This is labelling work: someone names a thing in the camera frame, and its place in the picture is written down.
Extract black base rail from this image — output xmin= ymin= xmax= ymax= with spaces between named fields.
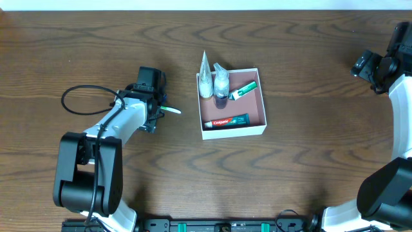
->
xmin=61 ymin=216 xmax=383 ymax=232

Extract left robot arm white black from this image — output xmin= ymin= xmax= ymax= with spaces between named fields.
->
xmin=53 ymin=88 xmax=165 ymax=231

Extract white box pink interior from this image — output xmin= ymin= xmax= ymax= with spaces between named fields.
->
xmin=198 ymin=68 xmax=267 ymax=140

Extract green Colgate toothpaste tube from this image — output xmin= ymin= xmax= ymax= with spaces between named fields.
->
xmin=204 ymin=113 xmax=250 ymax=128

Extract green white soap box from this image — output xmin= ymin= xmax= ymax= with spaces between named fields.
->
xmin=228 ymin=81 xmax=257 ymax=101

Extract white Pantene tube gold cap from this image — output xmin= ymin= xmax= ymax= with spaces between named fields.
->
xmin=198 ymin=52 xmax=213 ymax=99

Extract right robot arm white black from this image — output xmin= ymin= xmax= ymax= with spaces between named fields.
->
xmin=314 ymin=21 xmax=411 ymax=231

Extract clear pump bottle blue liquid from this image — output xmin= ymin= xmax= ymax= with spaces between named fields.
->
xmin=214 ymin=63 xmax=230 ymax=109

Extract green white toothbrush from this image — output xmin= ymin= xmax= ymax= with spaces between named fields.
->
xmin=160 ymin=106 xmax=182 ymax=114

